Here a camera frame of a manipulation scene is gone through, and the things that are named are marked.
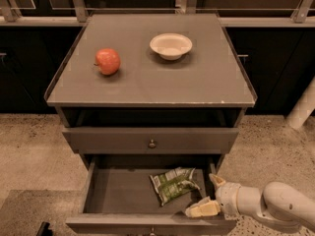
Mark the grey drawer cabinet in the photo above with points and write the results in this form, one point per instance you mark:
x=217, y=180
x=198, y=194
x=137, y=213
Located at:
x=205, y=88

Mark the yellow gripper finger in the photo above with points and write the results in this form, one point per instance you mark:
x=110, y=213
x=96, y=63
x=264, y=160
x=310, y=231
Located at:
x=216, y=180
x=205, y=207

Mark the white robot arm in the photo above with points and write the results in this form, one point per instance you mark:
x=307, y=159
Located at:
x=270, y=174

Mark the open middle grey drawer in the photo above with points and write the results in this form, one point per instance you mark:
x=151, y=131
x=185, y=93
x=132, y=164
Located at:
x=119, y=198

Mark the red apple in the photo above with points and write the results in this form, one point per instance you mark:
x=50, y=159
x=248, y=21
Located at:
x=108, y=61

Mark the metal window railing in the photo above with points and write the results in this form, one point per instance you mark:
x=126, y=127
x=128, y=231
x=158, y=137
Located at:
x=231, y=13

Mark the black object on floor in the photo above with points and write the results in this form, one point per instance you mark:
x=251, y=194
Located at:
x=44, y=230

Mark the top grey drawer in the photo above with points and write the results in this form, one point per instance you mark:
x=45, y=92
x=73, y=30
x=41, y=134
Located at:
x=92, y=140

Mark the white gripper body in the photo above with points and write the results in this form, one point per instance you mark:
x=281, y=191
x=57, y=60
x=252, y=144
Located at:
x=227, y=195

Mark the green jalapeno chip bag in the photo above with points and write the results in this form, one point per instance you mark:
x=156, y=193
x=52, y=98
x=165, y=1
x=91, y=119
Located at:
x=173, y=184

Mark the white paper bowl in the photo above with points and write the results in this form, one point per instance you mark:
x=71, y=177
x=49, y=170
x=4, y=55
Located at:
x=171, y=46

